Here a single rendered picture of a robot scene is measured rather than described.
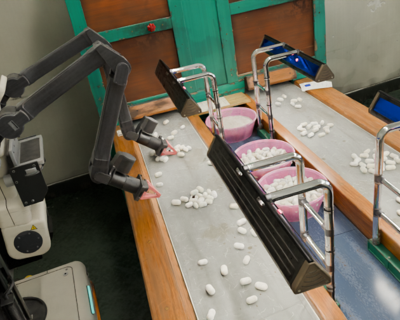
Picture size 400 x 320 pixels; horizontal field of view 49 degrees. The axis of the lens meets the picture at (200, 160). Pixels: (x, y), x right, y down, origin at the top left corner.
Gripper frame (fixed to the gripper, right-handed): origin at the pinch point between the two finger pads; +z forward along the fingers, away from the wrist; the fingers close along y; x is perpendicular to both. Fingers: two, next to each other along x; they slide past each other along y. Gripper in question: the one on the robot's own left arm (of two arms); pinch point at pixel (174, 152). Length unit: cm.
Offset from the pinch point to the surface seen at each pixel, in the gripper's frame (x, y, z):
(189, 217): 4, -52, -3
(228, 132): -18.7, 6.7, 21.7
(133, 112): 2.3, 42.7, -15.5
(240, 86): -38, 48, 34
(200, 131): -11.7, 11.8, 11.2
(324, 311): -13, -111, 13
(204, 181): -3.2, -30.5, 5.3
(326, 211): -36, -105, -2
